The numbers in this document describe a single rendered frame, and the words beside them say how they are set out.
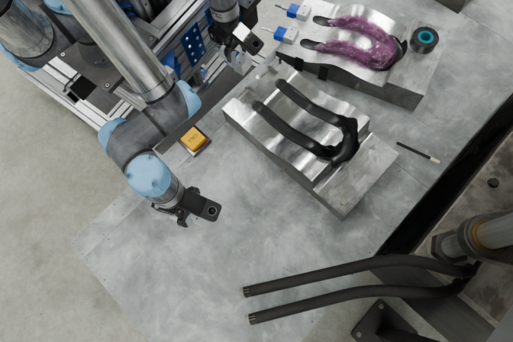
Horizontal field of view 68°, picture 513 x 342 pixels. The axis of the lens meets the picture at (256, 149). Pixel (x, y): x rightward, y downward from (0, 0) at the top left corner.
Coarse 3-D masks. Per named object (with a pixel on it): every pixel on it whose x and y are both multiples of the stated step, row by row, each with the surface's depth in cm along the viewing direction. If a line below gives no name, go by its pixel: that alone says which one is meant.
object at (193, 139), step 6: (192, 132) 126; (198, 132) 125; (186, 138) 125; (192, 138) 125; (198, 138) 125; (204, 138) 125; (186, 144) 124; (192, 144) 124; (198, 144) 124; (192, 150) 124
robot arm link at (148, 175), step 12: (144, 156) 73; (156, 156) 77; (132, 168) 72; (144, 168) 72; (156, 168) 72; (168, 168) 75; (132, 180) 71; (144, 180) 71; (156, 180) 71; (168, 180) 75; (144, 192) 72; (156, 192) 73; (168, 192) 77
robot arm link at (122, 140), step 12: (120, 120) 80; (132, 120) 79; (144, 120) 78; (108, 132) 77; (120, 132) 77; (132, 132) 77; (144, 132) 77; (156, 132) 79; (108, 144) 77; (120, 144) 76; (132, 144) 76; (144, 144) 78; (156, 144) 81; (120, 156) 76; (132, 156) 75; (120, 168) 77
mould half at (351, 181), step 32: (256, 96) 123; (320, 96) 121; (256, 128) 119; (320, 128) 114; (288, 160) 111; (320, 160) 109; (352, 160) 116; (384, 160) 115; (320, 192) 113; (352, 192) 112
